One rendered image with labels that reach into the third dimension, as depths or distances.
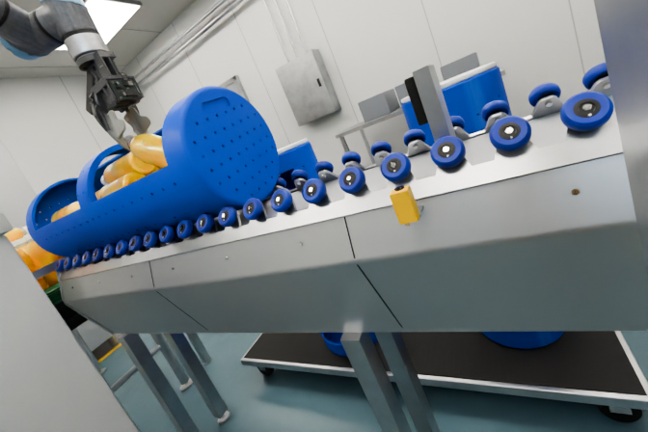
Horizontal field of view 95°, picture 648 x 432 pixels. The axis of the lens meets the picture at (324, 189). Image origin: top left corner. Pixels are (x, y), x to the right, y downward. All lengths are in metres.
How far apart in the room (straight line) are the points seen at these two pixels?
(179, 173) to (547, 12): 3.63
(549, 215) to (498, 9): 3.46
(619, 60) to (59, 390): 0.98
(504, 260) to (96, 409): 0.89
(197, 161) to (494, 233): 0.51
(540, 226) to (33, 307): 0.93
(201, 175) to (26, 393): 0.55
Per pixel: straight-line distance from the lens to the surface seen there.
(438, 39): 3.83
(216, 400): 1.72
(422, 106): 0.50
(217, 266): 0.72
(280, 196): 0.56
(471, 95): 0.90
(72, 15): 0.92
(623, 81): 0.23
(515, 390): 1.20
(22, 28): 0.96
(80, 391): 0.95
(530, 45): 3.83
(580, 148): 0.45
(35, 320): 0.91
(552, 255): 0.48
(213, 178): 0.63
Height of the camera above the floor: 1.06
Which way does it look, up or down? 12 degrees down
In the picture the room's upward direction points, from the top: 23 degrees counter-clockwise
